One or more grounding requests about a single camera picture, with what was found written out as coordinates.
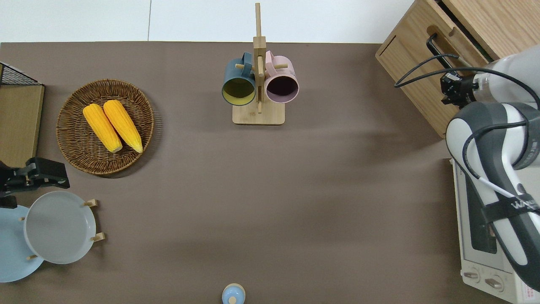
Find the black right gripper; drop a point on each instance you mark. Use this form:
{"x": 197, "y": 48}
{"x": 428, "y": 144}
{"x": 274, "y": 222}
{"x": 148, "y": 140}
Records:
{"x": 464, "y": 89}

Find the white toaster oven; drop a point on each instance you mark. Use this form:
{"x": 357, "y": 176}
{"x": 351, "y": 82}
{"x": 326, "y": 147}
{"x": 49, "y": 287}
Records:
{"x": 476, "y": 261}

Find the dark blue mug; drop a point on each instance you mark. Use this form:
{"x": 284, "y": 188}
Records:
{"x": 236, "y": 74}

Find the grey plate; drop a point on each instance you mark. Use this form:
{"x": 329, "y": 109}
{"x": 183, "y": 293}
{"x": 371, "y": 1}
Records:
{"x": 59, "y": 228}

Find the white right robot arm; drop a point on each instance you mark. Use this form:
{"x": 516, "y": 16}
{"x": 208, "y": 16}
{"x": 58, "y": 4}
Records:
{"x": 464, "y": 135}

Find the light wooden cabinet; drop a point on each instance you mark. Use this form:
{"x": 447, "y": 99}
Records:
{"x": 506, "y": 21}

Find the light blue lidded jar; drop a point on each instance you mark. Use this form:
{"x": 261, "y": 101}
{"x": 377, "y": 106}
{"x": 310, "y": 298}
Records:
{"x": 233, "y": 294}

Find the wooden mug tree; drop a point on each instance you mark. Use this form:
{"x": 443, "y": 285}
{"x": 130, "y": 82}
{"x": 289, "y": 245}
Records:
{"x": 258, "y": 116}

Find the wooden peg plate rack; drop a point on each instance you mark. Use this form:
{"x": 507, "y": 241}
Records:
{"x": 93, "y": 203}

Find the light blue plate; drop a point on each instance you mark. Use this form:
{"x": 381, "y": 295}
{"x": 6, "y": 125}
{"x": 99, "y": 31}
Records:
{"x": 12, "y": 249}

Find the yellow corn cob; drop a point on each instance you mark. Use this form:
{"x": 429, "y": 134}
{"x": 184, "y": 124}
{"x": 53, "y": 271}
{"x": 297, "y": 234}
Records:
{"x": 122, "y": 124}
{"x": 101, "y": 126}

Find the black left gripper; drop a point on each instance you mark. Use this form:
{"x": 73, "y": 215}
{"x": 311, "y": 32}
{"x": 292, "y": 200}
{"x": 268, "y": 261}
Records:
{"x": 10, "y": 181}

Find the round wicker basket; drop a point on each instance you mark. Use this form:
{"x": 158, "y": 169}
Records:
{"x": 76, "y": 143}

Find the brown table mat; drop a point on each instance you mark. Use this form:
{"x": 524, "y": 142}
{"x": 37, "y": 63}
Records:
{"x": 295, "y": 190}

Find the pink mug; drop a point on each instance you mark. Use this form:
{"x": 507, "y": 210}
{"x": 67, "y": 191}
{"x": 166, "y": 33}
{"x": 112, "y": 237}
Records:
{"x": 280, "y": 67}

